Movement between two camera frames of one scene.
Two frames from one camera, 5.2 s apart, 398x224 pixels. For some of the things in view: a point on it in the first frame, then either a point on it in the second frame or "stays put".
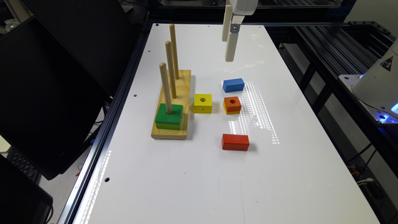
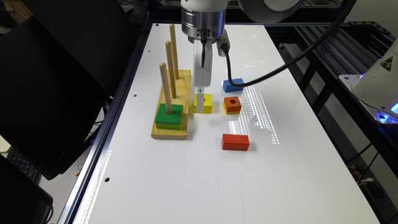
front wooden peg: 166,88 stays put
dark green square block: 175,118 stays put
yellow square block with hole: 203,103 stays put
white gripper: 230,31 -> 203,76
